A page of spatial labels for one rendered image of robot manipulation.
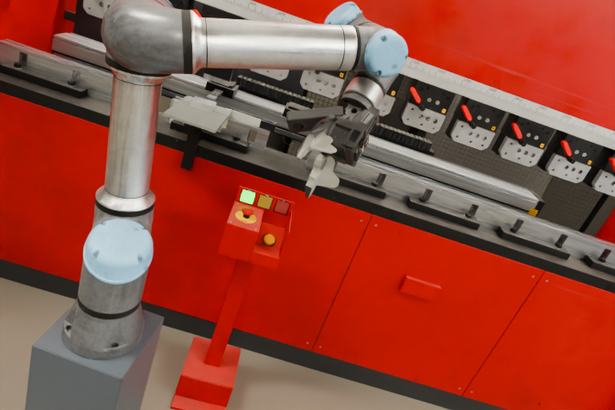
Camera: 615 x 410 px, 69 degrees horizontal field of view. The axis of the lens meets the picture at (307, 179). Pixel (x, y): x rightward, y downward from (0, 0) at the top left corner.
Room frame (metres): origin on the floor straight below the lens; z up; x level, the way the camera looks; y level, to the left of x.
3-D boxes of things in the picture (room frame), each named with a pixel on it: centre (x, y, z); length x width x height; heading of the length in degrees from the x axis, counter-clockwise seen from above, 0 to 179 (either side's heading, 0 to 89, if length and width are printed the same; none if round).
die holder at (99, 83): (1.59, 1.00, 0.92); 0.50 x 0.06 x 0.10; 95
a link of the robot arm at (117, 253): (0.68, 0.29, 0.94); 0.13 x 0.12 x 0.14; 24
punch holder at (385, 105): (1.69, -0.12, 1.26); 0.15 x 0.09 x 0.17; 95
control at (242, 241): (1.30, 0.10, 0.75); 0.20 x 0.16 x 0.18; 97
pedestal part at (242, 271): (1.30, 0.10, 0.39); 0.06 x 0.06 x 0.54; 7
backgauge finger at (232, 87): (1.80, 0.48, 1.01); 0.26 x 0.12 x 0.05; 5
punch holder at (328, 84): (1.67, 0.08, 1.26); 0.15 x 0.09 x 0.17; 95
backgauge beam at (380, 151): (1.98, 0.08, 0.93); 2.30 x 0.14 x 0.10; 95
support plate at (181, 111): (1.49, 0.44, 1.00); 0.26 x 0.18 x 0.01; 5
